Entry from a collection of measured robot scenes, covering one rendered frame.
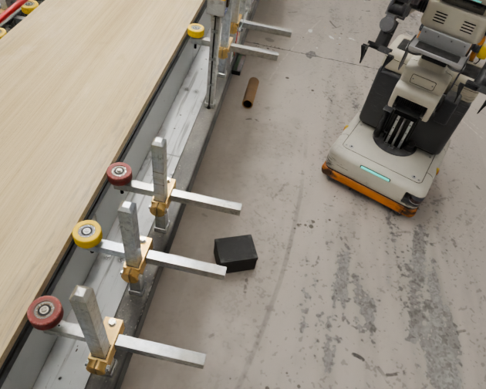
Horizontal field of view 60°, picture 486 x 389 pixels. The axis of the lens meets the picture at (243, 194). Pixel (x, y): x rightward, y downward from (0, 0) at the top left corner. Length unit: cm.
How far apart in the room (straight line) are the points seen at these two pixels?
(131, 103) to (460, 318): 194
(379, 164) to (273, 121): 90
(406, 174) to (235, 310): 127
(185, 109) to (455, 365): 180
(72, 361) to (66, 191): 51
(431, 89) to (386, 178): 58
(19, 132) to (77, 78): 36
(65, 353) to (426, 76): 194
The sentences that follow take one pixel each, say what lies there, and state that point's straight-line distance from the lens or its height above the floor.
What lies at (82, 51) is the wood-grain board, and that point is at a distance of 203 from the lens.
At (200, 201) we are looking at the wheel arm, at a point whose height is 86.
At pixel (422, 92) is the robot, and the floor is 80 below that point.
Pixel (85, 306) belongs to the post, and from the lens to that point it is 93.
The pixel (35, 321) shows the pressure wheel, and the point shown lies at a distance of 118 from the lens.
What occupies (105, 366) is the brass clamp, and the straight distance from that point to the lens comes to 120.
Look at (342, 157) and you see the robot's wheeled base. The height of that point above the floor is 25.
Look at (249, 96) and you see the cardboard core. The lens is 320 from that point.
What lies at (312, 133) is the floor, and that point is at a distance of 312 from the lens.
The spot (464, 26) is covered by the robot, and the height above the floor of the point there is 116.
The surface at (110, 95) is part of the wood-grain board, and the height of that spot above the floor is 90.
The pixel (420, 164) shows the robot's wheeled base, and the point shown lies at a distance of 276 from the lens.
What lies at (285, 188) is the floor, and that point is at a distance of 268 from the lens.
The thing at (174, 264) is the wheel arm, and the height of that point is 86.
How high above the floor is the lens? 194
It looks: 49 degrees down
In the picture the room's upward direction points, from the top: 11 degrees clockwise
